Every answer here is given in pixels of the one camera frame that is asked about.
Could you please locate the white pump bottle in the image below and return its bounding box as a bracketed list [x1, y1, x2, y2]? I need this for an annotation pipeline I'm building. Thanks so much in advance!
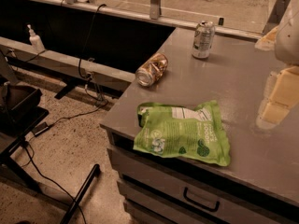
[27, 24, 45, 53]

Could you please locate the metal window post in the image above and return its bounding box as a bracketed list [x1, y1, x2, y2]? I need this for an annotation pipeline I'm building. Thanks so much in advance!
[149, 0, 161, 20]

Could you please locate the black stand frame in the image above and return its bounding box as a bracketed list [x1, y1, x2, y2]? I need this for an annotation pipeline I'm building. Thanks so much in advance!
[0, 84, 102, 224]

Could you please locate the brown can lying down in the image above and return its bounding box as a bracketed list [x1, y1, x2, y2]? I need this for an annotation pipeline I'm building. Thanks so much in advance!
[135, 53, 168, 87]

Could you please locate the black hanging cable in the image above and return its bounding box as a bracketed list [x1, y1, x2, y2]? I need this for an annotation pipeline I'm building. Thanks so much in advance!
[77, 3, 107, 81]

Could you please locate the green rice chip bag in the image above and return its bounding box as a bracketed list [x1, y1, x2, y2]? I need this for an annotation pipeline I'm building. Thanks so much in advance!
[134, 100, 231, 166]

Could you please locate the grey drawer with black handle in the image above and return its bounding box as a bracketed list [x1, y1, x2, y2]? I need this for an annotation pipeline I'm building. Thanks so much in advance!
[107, 145, 283, 224]

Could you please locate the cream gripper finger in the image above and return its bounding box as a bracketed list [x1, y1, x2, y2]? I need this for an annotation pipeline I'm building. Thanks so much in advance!
[264, 66, 299, 108]
[256, 99, 290, 130]

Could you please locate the black cable on floor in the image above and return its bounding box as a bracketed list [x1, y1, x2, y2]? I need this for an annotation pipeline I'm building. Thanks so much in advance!
[19, 98, 110, 224]

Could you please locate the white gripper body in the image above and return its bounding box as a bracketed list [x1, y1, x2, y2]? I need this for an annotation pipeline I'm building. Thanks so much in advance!
[275, 6, 299, 65]

